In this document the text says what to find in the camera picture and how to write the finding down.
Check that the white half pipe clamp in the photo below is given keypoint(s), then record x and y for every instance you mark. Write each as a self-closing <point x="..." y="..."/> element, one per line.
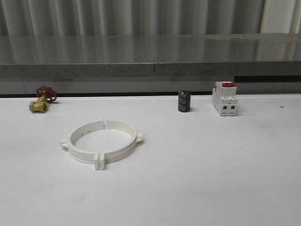
<point x="123" y="151"/>
<point x="89" y="157"/>

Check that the grey stone bench ledge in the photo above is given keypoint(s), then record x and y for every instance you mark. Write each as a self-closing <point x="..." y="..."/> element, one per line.
<point x="239" y="57"/>

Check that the white circuit breaker red switch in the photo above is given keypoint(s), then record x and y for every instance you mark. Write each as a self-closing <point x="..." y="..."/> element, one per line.
<point x="224" y="98"/>

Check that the brass valve red handwheel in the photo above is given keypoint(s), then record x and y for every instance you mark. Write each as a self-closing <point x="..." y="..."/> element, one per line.
<point x="45" y="95"/>

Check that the black cylindrical capacitor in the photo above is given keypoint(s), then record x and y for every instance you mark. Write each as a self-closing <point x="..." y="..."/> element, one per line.
<point x="184" y="98"/>

